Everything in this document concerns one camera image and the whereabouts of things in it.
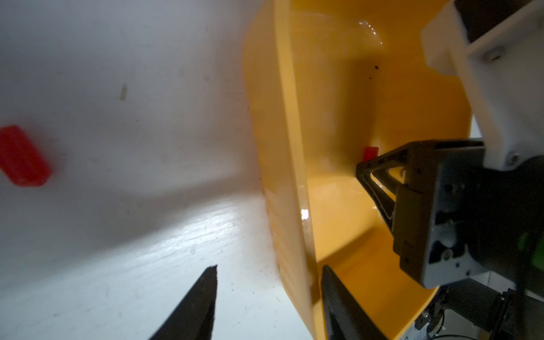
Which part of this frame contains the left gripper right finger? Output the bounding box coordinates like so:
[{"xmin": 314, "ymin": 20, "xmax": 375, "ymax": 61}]
[{"xmin": 320, "ymin": 265, "xmax": 387, "ymax": 340}]

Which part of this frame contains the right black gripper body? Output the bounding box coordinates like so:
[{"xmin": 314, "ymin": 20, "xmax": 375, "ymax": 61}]
[{"xmin": 392, "ymin": 140, "xmax": 543, "ymax": 294}]

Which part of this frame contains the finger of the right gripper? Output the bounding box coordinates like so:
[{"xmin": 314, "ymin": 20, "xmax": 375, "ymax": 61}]
[{"xmin": 356, "ymin": 145, "xmax": 411, "ymax": 234}]

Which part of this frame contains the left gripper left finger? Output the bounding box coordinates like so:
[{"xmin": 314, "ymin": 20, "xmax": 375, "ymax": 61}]
[{"xmin": 150, "ymin": 266, "xmax": 218, "ymax": 340}]

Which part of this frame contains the red screw protection sleeve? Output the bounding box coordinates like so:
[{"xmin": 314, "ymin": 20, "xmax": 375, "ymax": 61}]
[
  {"xmin": 1, "ymin": 126, "xmax": 52, "ymax": 187},
  {"xmin": 362, "ymin": 146, "xmax": 379, "ymax": 162}
]

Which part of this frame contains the yellow plastic storage box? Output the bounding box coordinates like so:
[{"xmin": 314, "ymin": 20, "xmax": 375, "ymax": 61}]
[{"xmin": 243, "ymin": 1, "xmax": 470, "ymax": 339}]

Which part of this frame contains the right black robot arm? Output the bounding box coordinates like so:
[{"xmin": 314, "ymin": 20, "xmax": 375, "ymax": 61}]
[{"xmin": 356, "ymin": 139, "xmax": 543, "ymax": 339}]

